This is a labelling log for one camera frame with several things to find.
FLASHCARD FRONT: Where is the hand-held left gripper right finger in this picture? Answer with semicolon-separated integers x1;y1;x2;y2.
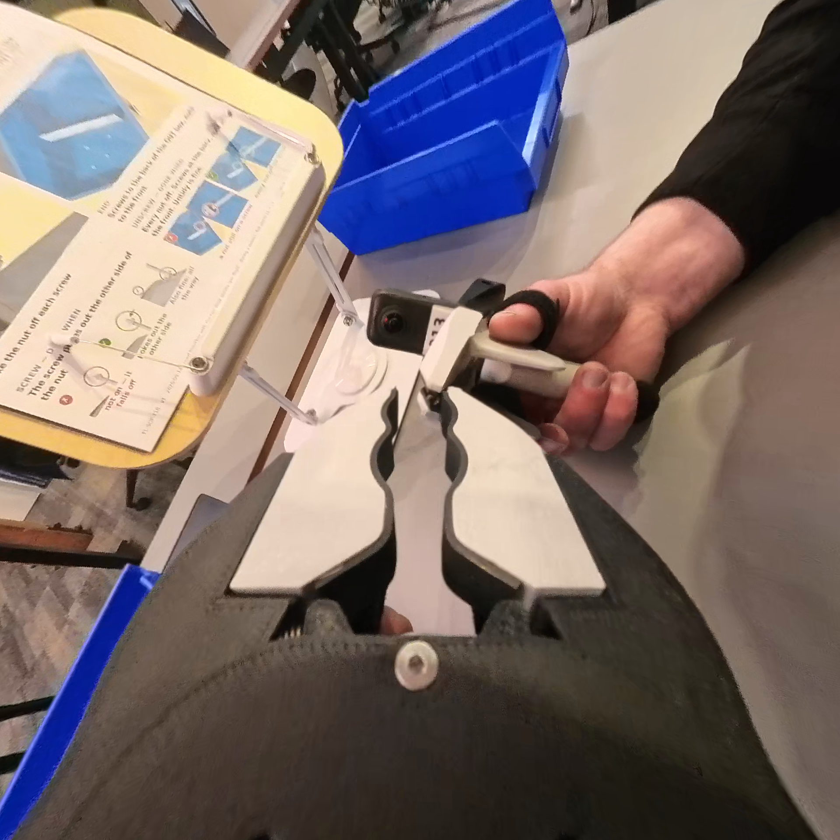
438;386;608;600

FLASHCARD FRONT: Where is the blue plastic bin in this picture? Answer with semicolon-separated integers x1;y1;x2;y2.
0;563;160;811
318;0;571;257

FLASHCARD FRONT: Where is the dark office chair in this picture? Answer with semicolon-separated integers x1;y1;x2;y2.
274;0;403;102

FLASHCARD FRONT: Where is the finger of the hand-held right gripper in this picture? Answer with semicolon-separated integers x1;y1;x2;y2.
418;306;488;396

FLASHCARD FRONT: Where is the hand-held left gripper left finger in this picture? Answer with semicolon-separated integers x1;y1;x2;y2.
227;387;401;598

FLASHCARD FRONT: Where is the person's right forearm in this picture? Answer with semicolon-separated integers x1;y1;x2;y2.
632;0;840;278

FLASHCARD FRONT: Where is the acrylic instruction sign stand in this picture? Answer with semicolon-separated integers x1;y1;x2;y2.
0;13;396;455

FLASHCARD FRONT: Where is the yellow rounded table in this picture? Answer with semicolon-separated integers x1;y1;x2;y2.
0;5;347;514

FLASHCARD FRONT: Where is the person's right hand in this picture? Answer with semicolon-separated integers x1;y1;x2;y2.
488;212;750;458

